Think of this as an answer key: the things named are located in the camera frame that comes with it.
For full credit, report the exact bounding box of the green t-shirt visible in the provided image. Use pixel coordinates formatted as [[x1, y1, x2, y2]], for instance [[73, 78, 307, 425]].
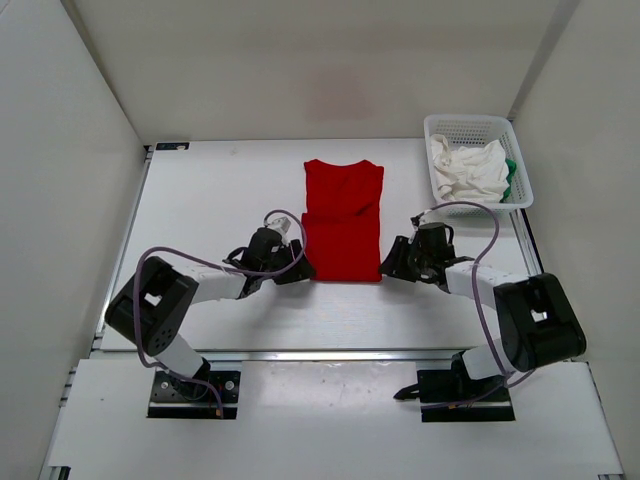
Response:
[[500, 158, 517, 203]]

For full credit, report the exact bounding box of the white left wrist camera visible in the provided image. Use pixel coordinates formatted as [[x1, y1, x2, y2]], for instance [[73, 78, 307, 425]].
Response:
[[265, 216, 291, 237]]

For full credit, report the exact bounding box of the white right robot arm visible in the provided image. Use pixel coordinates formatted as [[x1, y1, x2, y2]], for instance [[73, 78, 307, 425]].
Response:
[[379, 222, 587, 400]]

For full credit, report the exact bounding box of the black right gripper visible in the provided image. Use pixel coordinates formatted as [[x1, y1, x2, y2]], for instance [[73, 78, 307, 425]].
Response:
[[378, 237, 433, 284]]

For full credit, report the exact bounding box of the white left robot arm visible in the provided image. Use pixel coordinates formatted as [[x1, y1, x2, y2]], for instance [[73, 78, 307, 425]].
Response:
[[105, 226, 315, 400]]

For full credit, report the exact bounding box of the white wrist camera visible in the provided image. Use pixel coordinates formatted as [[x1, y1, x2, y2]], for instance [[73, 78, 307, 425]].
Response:
[[410, 211, 431, 230], [265, 216, 291, 237]]

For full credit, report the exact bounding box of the small dark table label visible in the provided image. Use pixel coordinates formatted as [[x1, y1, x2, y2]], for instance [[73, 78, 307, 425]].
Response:
[[155, 142, 190, 151]]

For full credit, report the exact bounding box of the white t-shirt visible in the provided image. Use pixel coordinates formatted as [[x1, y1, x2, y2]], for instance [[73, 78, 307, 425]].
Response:
[[429, 134, 509, 203]]

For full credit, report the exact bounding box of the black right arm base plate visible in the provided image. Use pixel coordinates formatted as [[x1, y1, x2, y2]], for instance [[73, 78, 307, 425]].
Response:
[[393, 370, 516, 423]]

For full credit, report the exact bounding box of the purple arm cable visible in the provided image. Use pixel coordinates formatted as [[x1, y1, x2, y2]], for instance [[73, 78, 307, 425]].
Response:
[[417, 201, 544, 409], [135, 209, 310, 409]]

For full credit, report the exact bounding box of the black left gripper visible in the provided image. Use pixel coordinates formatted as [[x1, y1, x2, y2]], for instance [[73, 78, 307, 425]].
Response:
[[260, 239, 316, 285]]

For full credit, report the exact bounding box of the aluminium table frame rail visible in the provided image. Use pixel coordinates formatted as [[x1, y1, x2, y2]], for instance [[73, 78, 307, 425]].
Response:
[[509, 207, 571, 362]]

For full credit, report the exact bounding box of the red t-shirt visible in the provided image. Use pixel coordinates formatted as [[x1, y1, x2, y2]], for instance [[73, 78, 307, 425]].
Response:
[[302, 159, 384, 283]]

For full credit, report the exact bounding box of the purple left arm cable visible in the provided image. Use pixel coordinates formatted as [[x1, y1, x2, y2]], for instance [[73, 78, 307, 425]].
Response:
[[135, 209, 310, 409]]

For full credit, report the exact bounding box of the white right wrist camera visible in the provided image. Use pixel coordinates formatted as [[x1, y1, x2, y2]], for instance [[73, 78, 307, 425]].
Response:
[[410, 211, 431, 230]]

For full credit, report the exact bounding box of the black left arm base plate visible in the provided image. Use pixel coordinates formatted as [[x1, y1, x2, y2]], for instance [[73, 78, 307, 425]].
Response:
[[147, 370, 241, 420]]

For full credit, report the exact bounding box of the white plastic laundry basket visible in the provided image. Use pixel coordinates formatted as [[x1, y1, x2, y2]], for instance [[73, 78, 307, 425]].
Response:
[[424, 114, 534, 215]]

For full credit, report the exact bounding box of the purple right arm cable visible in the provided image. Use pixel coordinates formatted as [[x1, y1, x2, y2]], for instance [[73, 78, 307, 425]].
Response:
[[417, 201, 544, 409]]

